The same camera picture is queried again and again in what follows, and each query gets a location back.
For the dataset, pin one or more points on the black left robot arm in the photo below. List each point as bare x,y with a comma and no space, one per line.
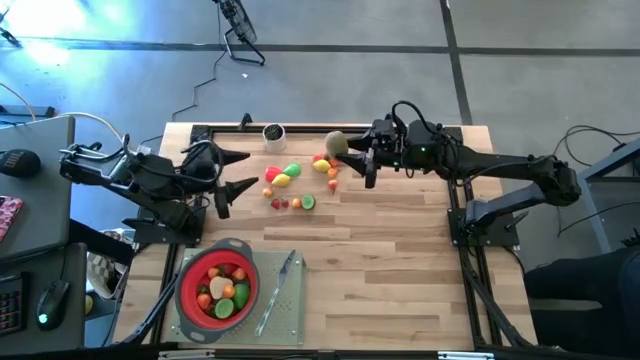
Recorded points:
150,180

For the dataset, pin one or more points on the person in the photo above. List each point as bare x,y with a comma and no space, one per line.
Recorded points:
590,300

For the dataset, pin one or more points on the red collapsible colander bowl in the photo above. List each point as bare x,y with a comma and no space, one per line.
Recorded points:
187,310

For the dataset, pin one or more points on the green perforated metal stand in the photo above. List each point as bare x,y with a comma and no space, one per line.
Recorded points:
295,320

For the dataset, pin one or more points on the red pear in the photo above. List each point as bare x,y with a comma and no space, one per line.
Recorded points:
271,173

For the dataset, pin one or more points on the checkered bag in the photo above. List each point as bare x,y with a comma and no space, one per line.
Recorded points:
102,272

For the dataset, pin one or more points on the blue-grey desk frame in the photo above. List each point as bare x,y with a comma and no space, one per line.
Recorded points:
595,210

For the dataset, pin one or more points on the black computer mouse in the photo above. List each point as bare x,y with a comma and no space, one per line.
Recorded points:
52,300

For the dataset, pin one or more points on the silver aluminium bar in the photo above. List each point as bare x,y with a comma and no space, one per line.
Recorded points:
185,355
465,356

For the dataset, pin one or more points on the backlit black keyboard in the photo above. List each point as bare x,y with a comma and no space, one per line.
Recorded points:
10,305

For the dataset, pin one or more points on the whole brown kiwi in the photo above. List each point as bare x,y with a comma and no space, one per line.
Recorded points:
336,144

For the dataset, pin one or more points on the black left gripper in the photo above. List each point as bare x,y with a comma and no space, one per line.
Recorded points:
200,167

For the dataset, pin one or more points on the black frame clamp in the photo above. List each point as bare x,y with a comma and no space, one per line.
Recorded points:
245,122

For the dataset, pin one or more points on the black portable speaker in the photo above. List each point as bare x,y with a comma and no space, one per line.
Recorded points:
20,164

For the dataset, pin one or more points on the small yellow-red peach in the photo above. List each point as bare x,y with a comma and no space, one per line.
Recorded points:
268,191
332,186

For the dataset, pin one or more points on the white cup with plant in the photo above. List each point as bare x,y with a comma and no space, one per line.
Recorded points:
274,145

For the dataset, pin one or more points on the yellow lemon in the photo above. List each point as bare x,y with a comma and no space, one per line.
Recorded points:
322,166
281,180

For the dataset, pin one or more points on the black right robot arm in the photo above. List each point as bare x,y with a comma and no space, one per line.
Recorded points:
500,165

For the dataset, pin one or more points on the small green fruit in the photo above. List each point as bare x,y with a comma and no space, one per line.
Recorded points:
292,170

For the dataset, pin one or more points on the grey side desk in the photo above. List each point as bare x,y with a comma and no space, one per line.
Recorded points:
45,200

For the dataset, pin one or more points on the black floor fan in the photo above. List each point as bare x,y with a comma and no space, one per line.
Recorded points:
242,22

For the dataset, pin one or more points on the black aluminium table frame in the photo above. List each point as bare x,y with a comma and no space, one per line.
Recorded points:
325,129

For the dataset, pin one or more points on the dark grey desk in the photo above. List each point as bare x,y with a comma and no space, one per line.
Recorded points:
70,270

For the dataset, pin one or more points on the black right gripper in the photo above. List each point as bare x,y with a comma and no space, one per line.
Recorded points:
387,145

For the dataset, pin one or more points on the black diagonal frame strut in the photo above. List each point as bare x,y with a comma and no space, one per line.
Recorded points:
495,310
155,310

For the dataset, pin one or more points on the pink patterned pad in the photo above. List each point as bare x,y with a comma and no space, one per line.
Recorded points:
9,215

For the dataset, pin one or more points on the yellow-green ball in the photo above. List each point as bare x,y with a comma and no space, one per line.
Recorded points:
89,303

